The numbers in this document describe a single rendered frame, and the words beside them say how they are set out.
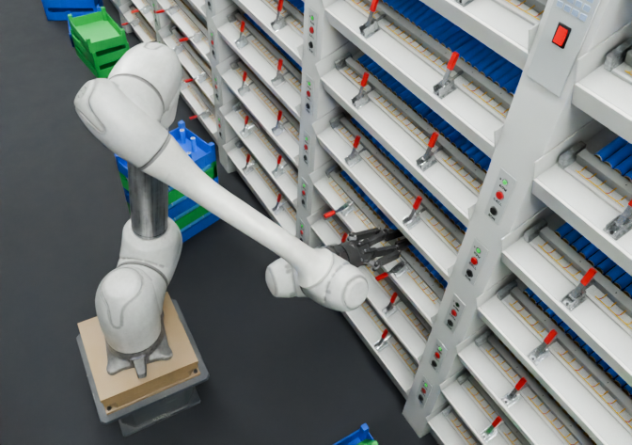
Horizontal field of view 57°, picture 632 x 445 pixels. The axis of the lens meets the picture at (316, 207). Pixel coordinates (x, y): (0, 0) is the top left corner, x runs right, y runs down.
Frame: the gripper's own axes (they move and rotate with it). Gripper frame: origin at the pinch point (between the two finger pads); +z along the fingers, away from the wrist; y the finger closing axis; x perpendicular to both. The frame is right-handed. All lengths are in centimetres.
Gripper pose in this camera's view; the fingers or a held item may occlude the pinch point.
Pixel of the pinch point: (401, 238)
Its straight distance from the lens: 161.7
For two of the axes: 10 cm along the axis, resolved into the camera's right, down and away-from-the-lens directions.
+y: -5.2, -6.3, 5.8
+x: -1.7, 7.4, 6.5
